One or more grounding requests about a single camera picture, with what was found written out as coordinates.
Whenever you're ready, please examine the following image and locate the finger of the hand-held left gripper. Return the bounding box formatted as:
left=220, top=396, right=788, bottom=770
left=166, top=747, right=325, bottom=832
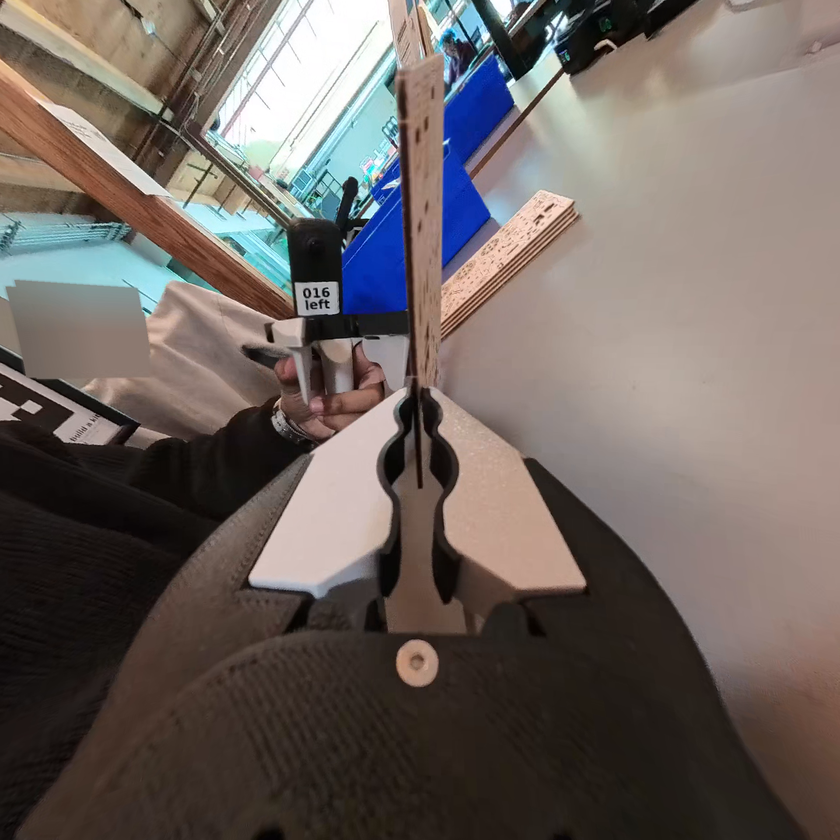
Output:
left=360, top=333, right=412, bottom=389
left=264, top=317, right=314, bottom=406

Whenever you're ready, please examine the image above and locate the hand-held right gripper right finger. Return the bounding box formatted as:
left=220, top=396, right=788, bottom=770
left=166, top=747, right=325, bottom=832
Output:
left=420, top=386, right=588, bottom=621

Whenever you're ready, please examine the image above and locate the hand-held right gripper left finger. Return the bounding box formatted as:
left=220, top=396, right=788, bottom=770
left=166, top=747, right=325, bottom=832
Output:
left=248, top=386, right=421, bottom=601

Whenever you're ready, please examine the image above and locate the laser-cut plywood sheet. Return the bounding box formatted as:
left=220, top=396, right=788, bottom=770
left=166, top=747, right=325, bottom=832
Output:
left=395, top=52, right=448, bottom=490

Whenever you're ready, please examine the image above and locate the person's left forearm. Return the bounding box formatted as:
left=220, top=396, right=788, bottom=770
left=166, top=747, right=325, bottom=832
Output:
left=128, top=397, right=309, bottom=522

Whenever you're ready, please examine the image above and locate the person's left hand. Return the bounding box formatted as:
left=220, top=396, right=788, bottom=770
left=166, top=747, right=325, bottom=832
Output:
left=274, top=341, right=389, bottom=442

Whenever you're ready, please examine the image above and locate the blue covered table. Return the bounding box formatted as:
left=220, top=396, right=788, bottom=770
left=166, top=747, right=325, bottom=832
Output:
left=443, top=56, right=516, bottom=165
left=341, top=156, right=492, bottom=317

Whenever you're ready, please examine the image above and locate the silver wristwatch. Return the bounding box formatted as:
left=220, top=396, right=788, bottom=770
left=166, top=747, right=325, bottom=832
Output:
left=271, top=397, right=317, bottom=448

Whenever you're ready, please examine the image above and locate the large window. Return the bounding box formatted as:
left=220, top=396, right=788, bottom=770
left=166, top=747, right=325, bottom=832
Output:
left=213, top=0, right=403, bottom=191

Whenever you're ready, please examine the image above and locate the stack of plywood sheets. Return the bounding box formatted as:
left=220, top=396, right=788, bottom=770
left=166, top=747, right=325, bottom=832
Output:
left=438, top=189, right=581, bottom=342

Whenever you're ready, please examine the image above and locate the brown wooden beam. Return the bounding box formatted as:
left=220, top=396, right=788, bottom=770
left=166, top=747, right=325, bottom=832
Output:
left=0, top=62, right=294, bottom=320

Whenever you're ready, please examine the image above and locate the white paper sheet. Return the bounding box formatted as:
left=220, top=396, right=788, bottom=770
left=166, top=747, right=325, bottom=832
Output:
left=36, top=98, right=173, bottom=198

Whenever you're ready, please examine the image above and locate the cardboard box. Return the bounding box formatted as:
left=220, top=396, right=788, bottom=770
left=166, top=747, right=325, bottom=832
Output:
left=387, top=0, right=435, bottom=67

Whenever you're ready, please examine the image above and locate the person's black sweater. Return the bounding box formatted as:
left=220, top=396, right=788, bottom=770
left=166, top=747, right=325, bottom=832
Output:
left=0, top=420, right=224, bottom=834

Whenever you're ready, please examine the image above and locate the black white marker card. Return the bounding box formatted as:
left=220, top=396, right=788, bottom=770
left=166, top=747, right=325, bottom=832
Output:
left=0, top=360, right=140, bottom=447

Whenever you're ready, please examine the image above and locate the black device with green light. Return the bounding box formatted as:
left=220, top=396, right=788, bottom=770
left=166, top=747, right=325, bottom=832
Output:
left=554, top=0, right=657, bottom=74

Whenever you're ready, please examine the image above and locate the black post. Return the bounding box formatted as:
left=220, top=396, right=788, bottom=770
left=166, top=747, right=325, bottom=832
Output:
left=471, top=0, right=529, bottom=81

